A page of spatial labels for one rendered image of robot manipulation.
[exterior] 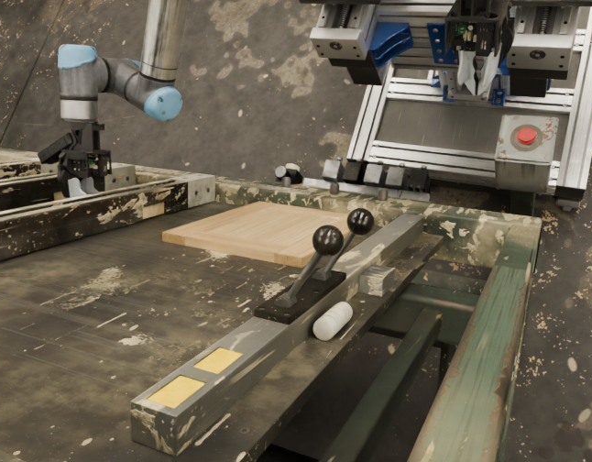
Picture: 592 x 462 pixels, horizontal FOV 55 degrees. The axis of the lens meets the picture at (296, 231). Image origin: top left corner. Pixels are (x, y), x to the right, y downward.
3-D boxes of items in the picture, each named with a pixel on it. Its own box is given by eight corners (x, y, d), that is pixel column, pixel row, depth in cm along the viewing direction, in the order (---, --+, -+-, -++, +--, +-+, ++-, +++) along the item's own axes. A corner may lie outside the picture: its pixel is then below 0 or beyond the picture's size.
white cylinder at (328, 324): (333, 344, 72) (353, 322, 79) (334, 322, 71) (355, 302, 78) (311, 338, 73) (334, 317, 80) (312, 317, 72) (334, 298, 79)
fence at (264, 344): (422, 232, 132) (424, 215, 132) (176, 457, 49) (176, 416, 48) (401, 229, 134) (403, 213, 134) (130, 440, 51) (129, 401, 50)
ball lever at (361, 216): (333, 287, 84) (382, 216, 78) (323, 294, 80) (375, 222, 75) (312, 270, 84) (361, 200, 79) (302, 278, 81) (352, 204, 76)
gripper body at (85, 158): (86, 181, 118) (84, 123, 115) (56, 177, 121) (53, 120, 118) (113, 177, 125) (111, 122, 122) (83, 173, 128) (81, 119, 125)
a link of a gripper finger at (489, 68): (469, 110, 85) (472, 53, 79) (478, 90, 89) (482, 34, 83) (490, 112, 84) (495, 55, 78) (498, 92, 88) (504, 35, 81)
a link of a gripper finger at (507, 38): (476, 67, 85) (479, 11, 79) (478, 61, 86) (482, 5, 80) (509, 70, 83) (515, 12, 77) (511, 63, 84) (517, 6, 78)
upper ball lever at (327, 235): (299, 313, 73) (354, 235, 68) (286, 324, 70) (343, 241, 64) (277, 294, 74) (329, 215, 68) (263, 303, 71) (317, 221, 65)
